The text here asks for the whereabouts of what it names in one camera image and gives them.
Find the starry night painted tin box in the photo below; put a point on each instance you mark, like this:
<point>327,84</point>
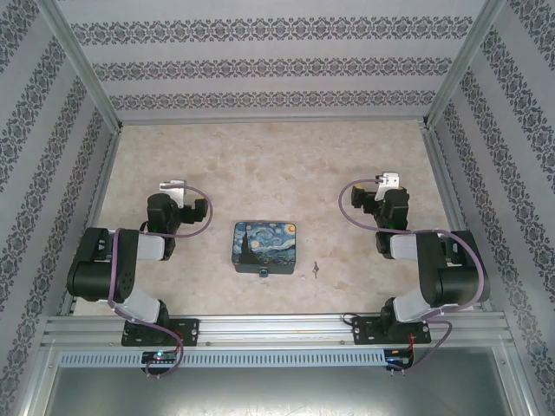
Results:
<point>264,247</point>

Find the small metal key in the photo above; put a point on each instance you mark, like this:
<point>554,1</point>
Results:
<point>315,269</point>

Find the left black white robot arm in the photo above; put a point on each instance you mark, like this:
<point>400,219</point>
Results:
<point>126,281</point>

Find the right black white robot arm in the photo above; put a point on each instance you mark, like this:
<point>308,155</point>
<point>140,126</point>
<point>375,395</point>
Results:
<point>438,277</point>

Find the left controller circuit board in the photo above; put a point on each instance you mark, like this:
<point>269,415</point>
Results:
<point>159,356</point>

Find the controller circuit board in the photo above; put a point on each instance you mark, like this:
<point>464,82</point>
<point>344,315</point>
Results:
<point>159,356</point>
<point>399,358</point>

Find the right controller circuit board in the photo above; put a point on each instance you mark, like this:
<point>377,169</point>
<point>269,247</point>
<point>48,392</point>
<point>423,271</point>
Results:
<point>399,358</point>

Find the grey metal lower shelf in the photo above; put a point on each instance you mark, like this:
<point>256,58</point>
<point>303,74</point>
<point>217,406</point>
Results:
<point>277,390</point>

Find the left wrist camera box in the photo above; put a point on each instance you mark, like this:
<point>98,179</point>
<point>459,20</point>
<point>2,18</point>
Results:
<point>172,185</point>

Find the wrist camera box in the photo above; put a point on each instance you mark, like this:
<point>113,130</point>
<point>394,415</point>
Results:
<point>172,185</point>
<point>387,180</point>

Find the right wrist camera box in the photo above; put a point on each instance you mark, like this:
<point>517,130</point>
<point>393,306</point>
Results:
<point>387,180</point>

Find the right aluminium side rail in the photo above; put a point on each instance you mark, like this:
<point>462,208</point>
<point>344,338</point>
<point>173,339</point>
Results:
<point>455,216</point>

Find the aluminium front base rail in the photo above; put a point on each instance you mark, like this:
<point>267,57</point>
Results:
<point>277,329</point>

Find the right aluminium corner post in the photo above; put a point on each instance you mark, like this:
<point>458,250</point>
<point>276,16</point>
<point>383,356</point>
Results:
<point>466,60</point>

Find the aluminium corner post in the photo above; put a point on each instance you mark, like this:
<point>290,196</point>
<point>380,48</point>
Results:
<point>466,60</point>
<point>78,60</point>

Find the left aluminium corner post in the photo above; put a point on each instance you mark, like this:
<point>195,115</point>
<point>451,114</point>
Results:
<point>78,60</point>

